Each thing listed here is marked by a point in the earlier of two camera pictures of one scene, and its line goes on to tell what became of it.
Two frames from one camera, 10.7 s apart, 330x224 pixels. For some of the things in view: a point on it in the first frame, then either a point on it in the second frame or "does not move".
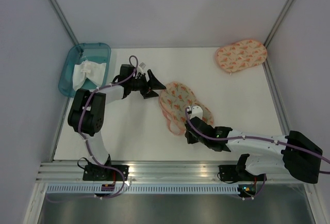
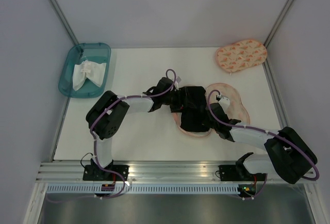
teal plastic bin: x=96 y=52 does not move
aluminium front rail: x=151 y=172 does not move
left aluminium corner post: x=59 y=9 does not move
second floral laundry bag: x=232 y=57 does not move
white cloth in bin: x=86 y=69 does not move
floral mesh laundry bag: x=174 y=98 → x=238 y=112
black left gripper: x=153 y=84 → x=181 y=102
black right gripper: x=190 y=139 → x=211 y=126
